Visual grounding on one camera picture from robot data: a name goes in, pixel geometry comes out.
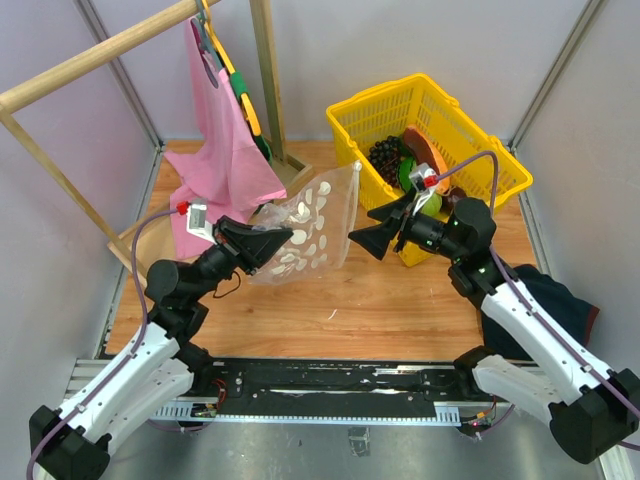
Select wooden clothes rack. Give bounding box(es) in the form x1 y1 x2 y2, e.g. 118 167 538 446
1 1 314 269

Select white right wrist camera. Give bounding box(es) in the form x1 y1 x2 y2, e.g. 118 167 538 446
408 163 438 193

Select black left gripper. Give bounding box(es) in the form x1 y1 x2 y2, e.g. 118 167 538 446
189 215 294 301

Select clear polka dot zip bag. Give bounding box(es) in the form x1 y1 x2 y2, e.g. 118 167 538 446
250 163 361 286

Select grey clothes hanger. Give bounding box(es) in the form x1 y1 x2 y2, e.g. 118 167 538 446
190 0 223 89

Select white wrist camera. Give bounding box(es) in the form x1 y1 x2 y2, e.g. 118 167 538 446
408 163 438 193
176 198 214 243

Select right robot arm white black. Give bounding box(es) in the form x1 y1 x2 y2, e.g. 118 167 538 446
349 196 639 464

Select yellow clothes hanger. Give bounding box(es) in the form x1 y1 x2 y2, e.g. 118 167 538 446
205 6 262 137

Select black toy grapes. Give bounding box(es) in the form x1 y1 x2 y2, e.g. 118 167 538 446
368 136 402 188

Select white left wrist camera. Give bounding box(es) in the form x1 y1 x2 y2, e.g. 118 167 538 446
176 198 214 243

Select green t-shirt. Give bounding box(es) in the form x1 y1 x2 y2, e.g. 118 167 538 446
228 70 276 213

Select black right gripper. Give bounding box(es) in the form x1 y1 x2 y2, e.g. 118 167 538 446
349 186 464 262

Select yellow plastic basket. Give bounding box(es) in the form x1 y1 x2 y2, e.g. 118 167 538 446
325 72 534 268

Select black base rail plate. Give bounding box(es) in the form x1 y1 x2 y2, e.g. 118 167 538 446
181 359 492 422

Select toy papaya slice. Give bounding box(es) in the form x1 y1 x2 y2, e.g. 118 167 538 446
402 125 448 175

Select dark navy cloth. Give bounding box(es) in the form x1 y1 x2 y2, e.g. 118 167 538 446
479 264 600 361

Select dark brown toy chestnut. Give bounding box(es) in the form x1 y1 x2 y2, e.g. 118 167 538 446
441 186 467 212

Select toy watermelon slice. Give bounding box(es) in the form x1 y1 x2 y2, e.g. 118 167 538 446
396 156 416 192

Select green toy cabbage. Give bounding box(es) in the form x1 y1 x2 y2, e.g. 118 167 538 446
410 188 442 217

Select pink t-shirt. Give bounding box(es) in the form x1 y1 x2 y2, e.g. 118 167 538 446
162 15 288 260

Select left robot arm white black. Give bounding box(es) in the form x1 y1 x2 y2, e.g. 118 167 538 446
25 216 293 479

